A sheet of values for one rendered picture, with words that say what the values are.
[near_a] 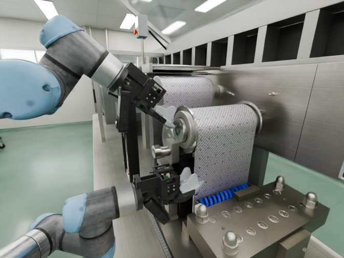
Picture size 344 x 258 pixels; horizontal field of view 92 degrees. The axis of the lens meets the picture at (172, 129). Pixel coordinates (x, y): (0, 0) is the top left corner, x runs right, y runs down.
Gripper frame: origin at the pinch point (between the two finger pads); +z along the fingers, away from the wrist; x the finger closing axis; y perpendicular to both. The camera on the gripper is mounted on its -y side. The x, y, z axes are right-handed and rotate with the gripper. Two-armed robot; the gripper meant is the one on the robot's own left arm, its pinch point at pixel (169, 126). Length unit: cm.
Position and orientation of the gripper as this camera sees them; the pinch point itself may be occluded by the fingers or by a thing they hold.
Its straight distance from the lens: 50.4
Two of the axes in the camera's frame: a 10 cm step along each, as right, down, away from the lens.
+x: -4.2, -2.7, 8.7
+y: 5.7, -8.2, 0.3
